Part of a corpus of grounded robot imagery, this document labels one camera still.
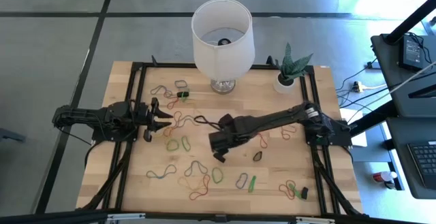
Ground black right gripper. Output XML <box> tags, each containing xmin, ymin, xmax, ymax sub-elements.
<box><xmin>208</xmin><ymin>113</ymin><xmax>246</xmax><ymax>154</ymax></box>

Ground black diagonal pole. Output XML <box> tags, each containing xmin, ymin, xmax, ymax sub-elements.
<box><xmin>384</xmin><ymin>0</ymin><xmax>436</xmax><ymax>45</ymax></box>

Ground black rig cross bar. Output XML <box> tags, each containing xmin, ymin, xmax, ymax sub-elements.
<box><xmin>0</xmin><ymin>209</ymin><xmax>436</xmax><ymax>224</ymax></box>

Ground black desk with keyboard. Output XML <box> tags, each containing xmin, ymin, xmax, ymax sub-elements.
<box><xmin>386</xmin><ymin>116</ymin><xmax>436</xmax><ymax>200</ymax></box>

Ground long orange-red rubber band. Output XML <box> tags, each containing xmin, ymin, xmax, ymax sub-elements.
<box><xmin>162</xmin><ymin>110</ymin><xmax>184</xmax><ymax>139</ymax></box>

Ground black power adapter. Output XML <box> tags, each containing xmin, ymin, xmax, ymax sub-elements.
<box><xmin>399</xmin><ymin>34</ymin><xmax>431</xmax><ymax>72</ymax></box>

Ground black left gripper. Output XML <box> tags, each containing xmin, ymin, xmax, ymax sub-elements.
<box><xmin>135</xmin><ymin>97</ymin><xmax>174</xmax><ymax>142</ymax></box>

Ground yellow white power strip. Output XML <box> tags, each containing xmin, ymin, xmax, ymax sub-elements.
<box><xmin>352</xmin><ymin>80</ymin><xmax>368</xmax><ymax>94</ymax></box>

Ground red white bottle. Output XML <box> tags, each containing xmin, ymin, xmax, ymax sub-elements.
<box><xmin>372</xmin><ymin>170</ymin><xmax>399</xmax><ymax>190</ymax></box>

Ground black desk with power adapter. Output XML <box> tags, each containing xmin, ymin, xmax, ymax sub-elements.
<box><xmin>370</xmin><ymin>33</ymin><xmax>436</xmax><ymax>118</ymax></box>

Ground yellow rubber band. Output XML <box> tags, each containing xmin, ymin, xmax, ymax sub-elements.
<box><xmin>177</xmin><ymin>175</ymin><xmax>205</xmax><ymax>191</ymax></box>

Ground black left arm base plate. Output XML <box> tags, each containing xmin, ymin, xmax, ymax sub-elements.
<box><xmin>87</xmin><ymin>114</ymin><xmax>140</xmax><ymax>142</ymax></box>

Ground black diagonal support beam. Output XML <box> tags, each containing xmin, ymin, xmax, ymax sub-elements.
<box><xmin>347</xmin><ymin>99</ymin><xmax>399</xmax><ymax>137</ymax></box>

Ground white paper sheet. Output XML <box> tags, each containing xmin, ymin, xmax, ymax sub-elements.
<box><xmin>339</xmin><ymin>108</ymin><xmax>369</xmax><ymax>148</ymax></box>

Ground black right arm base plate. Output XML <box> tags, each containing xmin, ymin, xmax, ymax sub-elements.
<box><xmin>304</xmin><ymin>118</ymin><xmax>354</xmax><ymax>147</ymax></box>

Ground right gripper cable loop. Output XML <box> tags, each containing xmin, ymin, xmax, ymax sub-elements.
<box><xmin>193</xmin><ymin>114</ymin><xmax>222</xmax><ymax>131</ymax></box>

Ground black keyboard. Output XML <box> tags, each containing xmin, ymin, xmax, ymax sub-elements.
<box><xmin>407</xmin><ymin>141</ymin><xmax>436</xmax><ymax>189</ymax></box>

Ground white shade table lamp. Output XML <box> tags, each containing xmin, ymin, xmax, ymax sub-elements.
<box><xmin>190</xmin><ymin>0</ymin><xmax>256</xmax><ymax>95</ymax></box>

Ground silver metal bracket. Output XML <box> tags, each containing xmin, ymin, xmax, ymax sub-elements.
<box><xmin>295</xmin><ymin>216</ymin><xmax>337</xmax><ymax>224</ymax></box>
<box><xmin>106</xmin><ymin>212</ymin><xmax>146</xmax><ymax>223</ymax></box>

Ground grey floor object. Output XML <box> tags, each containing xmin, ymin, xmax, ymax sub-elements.
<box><xmin>0</xmin><ymin>127</ymin><xmax>27</xmax><ymax>144</ymax></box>

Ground blue rubber band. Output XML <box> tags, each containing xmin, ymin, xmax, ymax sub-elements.
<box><xmin>146</xmin><ymin>164</ymin><xmax>178</xmax><ymax>180</ymax></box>
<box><xmin>176</xmin><ymin>114</ymin><xmax>200</xmax><ymax>130</ymax></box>
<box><xmin>235</xmin><ymin>172</ymin><xmax>249</xmax><ymax>190</ymax></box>
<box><xmin>150</xmin><ymin>84</ymin><xmax>174</xmax><ymax>99</ymax></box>

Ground teal rubber band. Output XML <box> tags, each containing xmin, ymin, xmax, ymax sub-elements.
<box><xmin>183</xmin><ymin>160</ymin><xmax>209</xmax><ymax>178</ymax></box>

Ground snake plant in white pot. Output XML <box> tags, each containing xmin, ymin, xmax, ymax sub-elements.
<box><xmin>272</xmin><ymin>42</ymin><xmax>314</xmax><ymax>95</ymax></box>

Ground white cable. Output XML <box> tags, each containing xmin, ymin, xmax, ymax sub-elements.
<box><xmin>388</xmin><ymin>60</ymin><xmax>436</xmax><ymax>94</ymax></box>

